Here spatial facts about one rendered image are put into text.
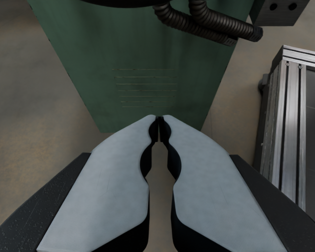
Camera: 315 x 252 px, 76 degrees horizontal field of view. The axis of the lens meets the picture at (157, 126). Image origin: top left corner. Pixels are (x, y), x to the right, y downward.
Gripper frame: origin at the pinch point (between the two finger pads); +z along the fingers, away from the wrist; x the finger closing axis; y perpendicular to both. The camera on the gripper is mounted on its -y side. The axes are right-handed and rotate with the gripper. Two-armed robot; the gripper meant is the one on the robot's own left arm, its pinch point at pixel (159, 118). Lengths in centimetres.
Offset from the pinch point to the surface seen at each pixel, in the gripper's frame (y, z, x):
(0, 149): 48, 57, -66
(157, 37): 0.9, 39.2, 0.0
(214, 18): -4.0, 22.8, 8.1
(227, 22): -3.4, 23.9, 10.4
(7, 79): 29, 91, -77
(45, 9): -4.3, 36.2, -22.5
